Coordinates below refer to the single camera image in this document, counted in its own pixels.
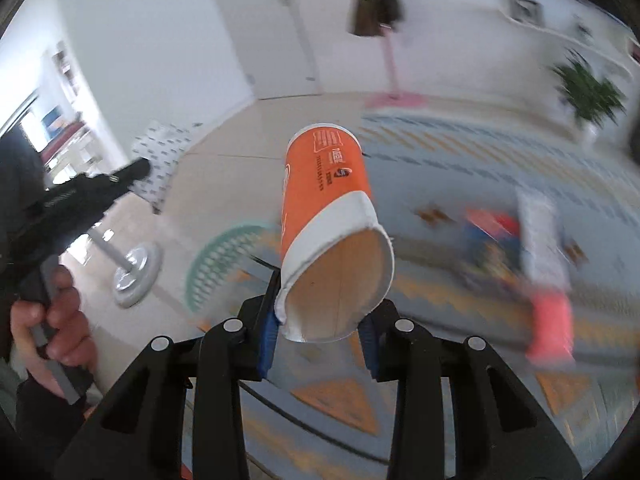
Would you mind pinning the brown hanging handbag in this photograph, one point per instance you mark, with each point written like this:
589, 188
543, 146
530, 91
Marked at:
363, 19

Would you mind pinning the blue red snack box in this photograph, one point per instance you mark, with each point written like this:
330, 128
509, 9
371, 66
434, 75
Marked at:
492, 247

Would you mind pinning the framed butterfly picture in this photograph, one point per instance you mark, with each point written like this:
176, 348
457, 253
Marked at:
527, 12

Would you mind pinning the white interior door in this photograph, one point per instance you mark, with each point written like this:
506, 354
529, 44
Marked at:
272, 47

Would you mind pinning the green potted plant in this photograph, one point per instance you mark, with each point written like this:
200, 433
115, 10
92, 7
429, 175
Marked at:
593, 100

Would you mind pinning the pink plastic packet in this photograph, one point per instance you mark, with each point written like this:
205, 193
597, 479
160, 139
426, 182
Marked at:
553, 329

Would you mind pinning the grey round pedestal table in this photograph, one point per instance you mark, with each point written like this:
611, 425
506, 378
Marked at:
136, 271

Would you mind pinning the person's left hand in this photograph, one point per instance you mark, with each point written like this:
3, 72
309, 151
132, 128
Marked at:
58, 333

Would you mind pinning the black hanging handbag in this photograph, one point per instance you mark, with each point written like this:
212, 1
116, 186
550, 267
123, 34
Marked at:
390, 12

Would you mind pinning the white curved wall shelf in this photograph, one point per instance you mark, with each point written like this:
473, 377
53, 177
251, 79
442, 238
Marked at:
604, 38

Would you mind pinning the pink coat rack stand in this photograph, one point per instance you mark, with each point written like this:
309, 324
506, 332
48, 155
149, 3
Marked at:
394, 96

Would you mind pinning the patterned blue area rug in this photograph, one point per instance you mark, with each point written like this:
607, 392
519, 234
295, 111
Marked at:
319, 415

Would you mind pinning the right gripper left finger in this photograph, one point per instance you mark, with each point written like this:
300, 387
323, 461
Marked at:
136, 430

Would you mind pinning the orange paper cup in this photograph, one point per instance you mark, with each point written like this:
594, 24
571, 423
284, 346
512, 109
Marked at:
337, 261

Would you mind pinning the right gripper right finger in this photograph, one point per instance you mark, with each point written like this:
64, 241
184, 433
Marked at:
500, 430

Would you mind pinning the white milk carton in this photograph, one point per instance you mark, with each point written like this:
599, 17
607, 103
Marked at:
543, 262

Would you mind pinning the teal plastic laundry basket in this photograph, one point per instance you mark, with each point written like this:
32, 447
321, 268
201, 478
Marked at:
236, 262

